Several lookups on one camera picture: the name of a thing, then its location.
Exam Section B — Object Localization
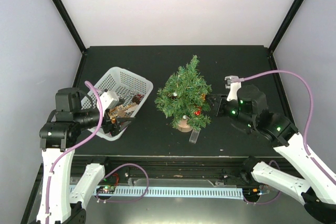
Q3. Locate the red gift box ornament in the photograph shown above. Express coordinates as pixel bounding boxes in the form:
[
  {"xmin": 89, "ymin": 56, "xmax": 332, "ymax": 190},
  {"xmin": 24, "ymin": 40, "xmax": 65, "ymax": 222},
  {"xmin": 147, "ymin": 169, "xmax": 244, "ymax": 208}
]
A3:
[{"xmin": 194, "ymin": 107, "xmax": 202, "ymax": 116}]

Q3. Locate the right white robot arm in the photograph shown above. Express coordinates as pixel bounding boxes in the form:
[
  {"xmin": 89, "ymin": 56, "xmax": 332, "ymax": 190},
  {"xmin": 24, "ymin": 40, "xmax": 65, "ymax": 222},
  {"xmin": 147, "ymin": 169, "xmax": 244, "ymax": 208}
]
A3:
[{"xmin": 205, "ymin": 85, "xmax": 335, "ymax": 223}]

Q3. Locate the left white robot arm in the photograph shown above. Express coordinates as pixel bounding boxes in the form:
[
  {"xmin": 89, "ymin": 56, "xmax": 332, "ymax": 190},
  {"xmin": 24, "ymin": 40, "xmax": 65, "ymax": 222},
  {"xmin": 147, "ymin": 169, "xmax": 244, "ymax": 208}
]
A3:
[{"xmin": 35, "ymin": 88, "xmax": 133, "ymax": 223}]

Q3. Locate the burlap bow ornament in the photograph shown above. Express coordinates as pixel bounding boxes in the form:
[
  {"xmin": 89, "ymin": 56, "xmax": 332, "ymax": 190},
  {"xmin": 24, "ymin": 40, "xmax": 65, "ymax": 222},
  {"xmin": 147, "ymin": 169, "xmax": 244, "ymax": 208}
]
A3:
[{"xmin": 125, "ymin": 103, "xmax": 139, "ymax": 113}]

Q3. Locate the clear battery box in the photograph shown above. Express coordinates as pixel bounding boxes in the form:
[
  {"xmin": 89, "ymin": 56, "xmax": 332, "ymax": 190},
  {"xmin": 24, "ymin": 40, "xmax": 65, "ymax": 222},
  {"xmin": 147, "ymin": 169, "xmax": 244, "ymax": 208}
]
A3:
[{"xmin": 189, "ymin": 129, "xmax": 200, "ymax": 144}]

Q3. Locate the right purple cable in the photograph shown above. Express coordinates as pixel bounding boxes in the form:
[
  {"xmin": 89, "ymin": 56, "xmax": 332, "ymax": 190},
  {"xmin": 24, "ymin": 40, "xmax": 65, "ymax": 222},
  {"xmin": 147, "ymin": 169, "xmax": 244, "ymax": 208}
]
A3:
[{"xmin": 237, "ymin": 70, "xmax": 336, "ymax": 180}]

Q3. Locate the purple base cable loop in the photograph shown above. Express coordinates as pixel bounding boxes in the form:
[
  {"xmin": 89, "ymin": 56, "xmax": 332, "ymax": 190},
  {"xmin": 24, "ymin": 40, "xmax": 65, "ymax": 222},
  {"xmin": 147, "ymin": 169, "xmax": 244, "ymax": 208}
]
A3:
[{"xmin": 94, "ymin": 163, "xmax": 149, "ymax": 204}]

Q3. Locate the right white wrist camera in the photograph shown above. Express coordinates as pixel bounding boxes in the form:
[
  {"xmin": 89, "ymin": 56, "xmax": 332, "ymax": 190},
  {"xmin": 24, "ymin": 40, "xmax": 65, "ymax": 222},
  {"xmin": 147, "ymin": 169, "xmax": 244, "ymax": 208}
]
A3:
[{"xmin": 224, "ymin": 76, "xmax": 242, "ymax": 102}]

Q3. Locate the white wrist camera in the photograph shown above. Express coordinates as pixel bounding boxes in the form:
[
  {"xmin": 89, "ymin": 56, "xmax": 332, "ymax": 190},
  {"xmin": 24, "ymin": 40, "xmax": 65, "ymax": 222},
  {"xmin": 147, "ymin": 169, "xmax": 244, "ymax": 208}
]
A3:
[
  {"xmin": 97, "ymin": 91, "xmax": 120, "ymax": 112},
  {"xmin": 224, "ymin": 76, "xmax": 242, "ymax": 102}
]

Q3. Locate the white perforated plastic basket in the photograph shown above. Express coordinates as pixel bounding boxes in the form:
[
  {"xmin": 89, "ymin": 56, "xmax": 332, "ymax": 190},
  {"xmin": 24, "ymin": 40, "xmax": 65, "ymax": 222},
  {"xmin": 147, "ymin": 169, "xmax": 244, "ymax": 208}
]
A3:
[{"xmin": 80, "ymin": 67, "xmax": 154, "ymax": 142}]

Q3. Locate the white slotted cable duct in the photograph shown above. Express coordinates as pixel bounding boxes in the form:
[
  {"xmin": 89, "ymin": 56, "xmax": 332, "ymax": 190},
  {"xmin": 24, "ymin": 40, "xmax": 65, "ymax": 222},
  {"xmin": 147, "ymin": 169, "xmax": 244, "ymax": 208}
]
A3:
[{"xmin": 92, "ymin": 186, "xmax": 244, "ymax": 200}]

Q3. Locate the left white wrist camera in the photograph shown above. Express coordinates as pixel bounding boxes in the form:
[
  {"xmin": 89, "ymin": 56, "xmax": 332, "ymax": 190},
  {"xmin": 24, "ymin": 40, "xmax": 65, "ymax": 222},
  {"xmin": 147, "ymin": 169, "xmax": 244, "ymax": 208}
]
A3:
[{"xmin": 97, "ymin": 91, "xmax": 120, "ymax": 112}]

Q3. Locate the white bead light string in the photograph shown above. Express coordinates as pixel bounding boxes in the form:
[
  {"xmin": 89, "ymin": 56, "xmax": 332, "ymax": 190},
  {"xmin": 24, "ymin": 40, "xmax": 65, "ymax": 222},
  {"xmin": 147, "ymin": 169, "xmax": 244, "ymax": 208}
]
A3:
[{"xmin": 172, "ymin": 71, "xmax": 190, "ymax": 120}]

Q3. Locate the dark pine cone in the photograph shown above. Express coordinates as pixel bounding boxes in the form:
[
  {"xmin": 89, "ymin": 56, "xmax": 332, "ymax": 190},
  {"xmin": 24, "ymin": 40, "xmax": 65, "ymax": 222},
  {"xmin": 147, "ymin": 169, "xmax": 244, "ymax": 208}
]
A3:
[{"xmin": 131, "ymin": 94, "xmax": 143, "ymax": 104}]

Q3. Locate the gold merry christmas sign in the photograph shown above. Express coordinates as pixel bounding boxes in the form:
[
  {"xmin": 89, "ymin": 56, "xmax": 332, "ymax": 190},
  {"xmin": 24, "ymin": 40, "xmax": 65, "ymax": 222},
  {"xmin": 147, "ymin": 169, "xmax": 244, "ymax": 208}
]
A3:
[{"xmin": 108, "ymin": 105, "xmax": 129, "ymax": 118}]

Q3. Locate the small green christmas tree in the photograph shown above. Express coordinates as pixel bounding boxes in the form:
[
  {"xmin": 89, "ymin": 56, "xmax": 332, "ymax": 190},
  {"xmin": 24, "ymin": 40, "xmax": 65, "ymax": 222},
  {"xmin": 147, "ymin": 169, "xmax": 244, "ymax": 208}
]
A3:
[{"xmin": 154, "ymin": 55, "xmax": 212, "ymax": 131}]

